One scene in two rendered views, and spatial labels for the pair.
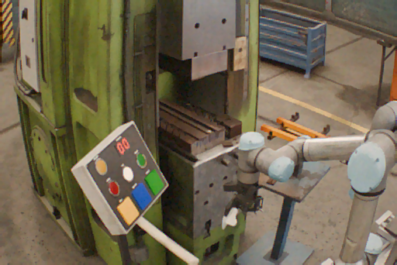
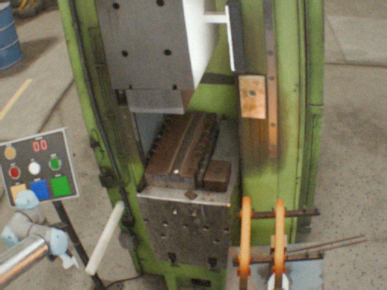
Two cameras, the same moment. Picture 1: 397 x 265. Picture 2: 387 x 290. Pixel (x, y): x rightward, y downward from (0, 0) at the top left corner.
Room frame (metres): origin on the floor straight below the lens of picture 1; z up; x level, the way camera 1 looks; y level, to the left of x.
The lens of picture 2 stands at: (1.23, -1.20, 2.07)
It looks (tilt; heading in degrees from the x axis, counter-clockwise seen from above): 38 degrees down; 61
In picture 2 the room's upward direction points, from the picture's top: 8 degrees counter-clockwise
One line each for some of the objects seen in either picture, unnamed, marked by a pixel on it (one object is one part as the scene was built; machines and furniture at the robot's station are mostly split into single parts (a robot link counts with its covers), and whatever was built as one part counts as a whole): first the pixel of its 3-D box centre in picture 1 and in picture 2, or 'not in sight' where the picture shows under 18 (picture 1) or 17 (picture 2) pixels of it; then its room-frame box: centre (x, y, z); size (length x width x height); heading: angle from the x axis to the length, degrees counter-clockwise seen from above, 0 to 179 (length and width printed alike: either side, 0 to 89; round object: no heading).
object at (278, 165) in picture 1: (277, 163); (20, 232); (1.11, -0.24, 1.23); 0.11 x 0.11 x 0.08; 42
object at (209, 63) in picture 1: (177, 52); (171, 72); (1.88, 0.10, 1.32); 0.42 x 0.20 x 0.10; 42
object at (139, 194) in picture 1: (140, 196); (39, 189); (1.24, 0.20, 1.01); 0.07 x 0.05 x 0.07; 157
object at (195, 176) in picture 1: (184, 167); (202, 191); (1.93, 0.06, 0.69); 0.56 x 0.38 x 0.45; 42
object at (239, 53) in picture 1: (238, 53); (252, 97); (2.04, -0.19, 1.27); 0.09 x 0.02 x 0.17; 132
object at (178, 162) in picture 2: (181, 115); (187, 140); (1.90, 0.08, 0.99); 0.42 x 0.05 x 0.01; 42
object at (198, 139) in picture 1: (177, 124); (183, 146); (1.88, 0.10, 0.96); 0.42 x 0.20 x 0.09; 42
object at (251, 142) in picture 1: (251, 152); (29, 208); (1.17, -0.16, 1.23); 0.09 x 0.08 x 0.11; 42
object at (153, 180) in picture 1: (153, 182); (60, 186); (1.33, 0.16, 1.01); 0.07 x 0.05 x 0.07; 157
